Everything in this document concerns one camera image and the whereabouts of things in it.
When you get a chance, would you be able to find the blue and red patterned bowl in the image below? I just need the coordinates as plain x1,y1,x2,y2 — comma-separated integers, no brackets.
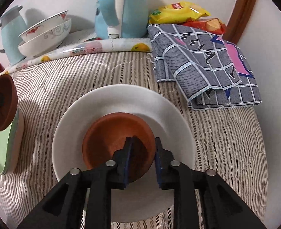
19,10,69,43

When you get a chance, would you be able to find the orange snack bag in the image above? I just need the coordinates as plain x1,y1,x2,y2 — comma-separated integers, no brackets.
182,18,227,35

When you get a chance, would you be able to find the large white floral bowl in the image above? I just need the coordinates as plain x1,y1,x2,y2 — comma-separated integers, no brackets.
17,18,72,58

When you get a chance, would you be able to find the striped quilted table cover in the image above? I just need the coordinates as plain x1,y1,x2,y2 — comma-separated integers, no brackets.
0,51,269,229

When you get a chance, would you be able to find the brown wooden door frame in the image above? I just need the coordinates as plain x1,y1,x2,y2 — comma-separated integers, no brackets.
225,0,259,44

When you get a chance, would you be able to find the plain white bowl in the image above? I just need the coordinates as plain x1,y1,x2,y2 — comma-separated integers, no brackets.
52,85,195,222

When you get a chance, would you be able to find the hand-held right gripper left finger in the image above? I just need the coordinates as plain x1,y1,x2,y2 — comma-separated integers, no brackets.
16,136,136,229

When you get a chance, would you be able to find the light blue electric kettle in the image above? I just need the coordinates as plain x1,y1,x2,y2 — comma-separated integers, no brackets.
95,0,149,40

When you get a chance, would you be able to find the grey checked cloth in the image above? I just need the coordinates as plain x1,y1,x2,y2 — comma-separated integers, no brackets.
146,23,263,110

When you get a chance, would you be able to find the yellow snack bag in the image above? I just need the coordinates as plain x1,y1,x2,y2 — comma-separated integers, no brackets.
149,1,211,25

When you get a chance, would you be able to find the light blue thermos jug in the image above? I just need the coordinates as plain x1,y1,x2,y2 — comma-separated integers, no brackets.
0,5,28,66

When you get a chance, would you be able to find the small brown bowl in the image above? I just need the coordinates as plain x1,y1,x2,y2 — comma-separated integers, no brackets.
0,75,18,133
82,113,156,183

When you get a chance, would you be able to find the fruit print table mat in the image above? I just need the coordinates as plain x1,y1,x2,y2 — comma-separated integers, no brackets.
0,38,153,75

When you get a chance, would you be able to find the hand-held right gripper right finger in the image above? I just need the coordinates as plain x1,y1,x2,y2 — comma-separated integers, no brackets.
155,137,267,229

